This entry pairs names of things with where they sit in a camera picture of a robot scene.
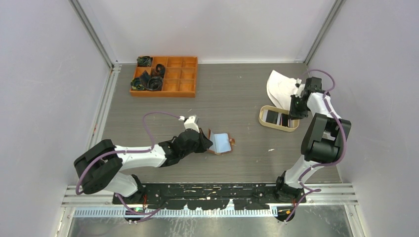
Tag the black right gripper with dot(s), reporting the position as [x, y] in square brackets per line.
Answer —
[294, 114]

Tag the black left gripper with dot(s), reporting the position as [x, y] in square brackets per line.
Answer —
[205, 144]

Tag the orange leather card holder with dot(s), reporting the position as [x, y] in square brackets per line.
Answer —
[222, 143]

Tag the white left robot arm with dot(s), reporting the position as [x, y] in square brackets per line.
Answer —
[100, 167]

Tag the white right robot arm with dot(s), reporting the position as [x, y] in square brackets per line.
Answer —
[324, 143]

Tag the white card black stripe right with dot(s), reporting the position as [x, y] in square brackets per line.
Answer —
[285, 121]

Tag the white bucket hat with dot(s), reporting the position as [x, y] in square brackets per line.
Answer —
[279, 89]

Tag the beige oval tray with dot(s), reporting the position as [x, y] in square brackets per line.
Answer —
[273, 126]

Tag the black rolled belt lower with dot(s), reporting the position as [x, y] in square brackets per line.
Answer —
[155, 84]

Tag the black rolled belt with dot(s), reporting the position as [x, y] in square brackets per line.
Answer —
[155, 84]
[160, 70]

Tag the orange wooden compartment organizer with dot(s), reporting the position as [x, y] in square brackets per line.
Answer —
[180, 78]

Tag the black rolled belt centre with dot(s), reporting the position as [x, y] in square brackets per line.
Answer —
[160, 70]

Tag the dark rolled belt top-left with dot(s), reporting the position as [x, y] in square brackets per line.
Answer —
[144, 61]

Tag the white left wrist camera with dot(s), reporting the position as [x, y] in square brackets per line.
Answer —
[190, 122]

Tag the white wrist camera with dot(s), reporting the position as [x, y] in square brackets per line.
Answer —
[190, 122]
[298, 85]

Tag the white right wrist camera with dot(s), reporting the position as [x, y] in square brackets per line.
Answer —
[298, 85]

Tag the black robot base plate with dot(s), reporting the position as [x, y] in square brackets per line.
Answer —
[211, 196]

